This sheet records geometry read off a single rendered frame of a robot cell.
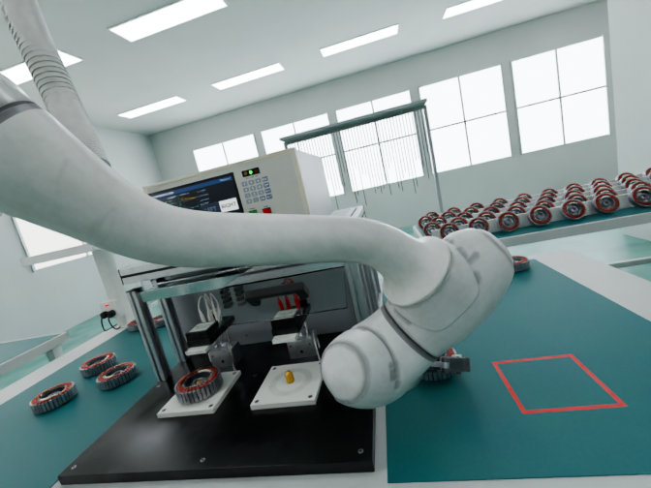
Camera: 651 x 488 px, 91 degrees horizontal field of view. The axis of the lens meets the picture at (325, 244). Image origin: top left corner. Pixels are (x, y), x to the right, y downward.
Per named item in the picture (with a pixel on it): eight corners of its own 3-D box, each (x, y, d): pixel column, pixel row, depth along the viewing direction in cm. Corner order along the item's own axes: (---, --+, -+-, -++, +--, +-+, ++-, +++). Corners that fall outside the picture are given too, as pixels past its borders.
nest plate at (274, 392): (316, 404, 68) (314, 399, 67) (251, 410, 71) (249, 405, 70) (326, 364, 82) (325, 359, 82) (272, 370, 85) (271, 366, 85)
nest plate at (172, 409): (214, 413, 72) (212, 409, 72) (157, 418, 75) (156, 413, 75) (241, 374, 87) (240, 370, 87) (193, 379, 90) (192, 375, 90)
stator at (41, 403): (42, 401, 102) (37, 390, 102) (82, 385, 107) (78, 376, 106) (26, 420, 92) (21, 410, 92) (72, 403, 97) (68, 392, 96)
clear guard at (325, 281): (347, 308, 53) (339, 275, 52) (219, 327, 58) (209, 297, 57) (358, 259, 85) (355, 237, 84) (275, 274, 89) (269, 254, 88)
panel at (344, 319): (379, 326, 96) (358, 229, 91) (187, 351, 109) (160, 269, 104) (379, 324, 97) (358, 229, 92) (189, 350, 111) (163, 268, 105)
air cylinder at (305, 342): (316, 356, 87) (311, 338, 86) (290, 359, 89) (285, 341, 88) (320, 347, 92) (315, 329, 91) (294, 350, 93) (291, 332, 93)
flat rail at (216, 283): (351, 265, 77) (349, 254, 77) (137, 303, 90) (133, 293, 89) (352, 263, 79) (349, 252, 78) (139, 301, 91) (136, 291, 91)
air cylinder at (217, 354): (235, 366, 92) (231, 349, 91) (213, 368, 93) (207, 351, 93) (243, 356, 97) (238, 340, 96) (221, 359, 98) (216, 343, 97)
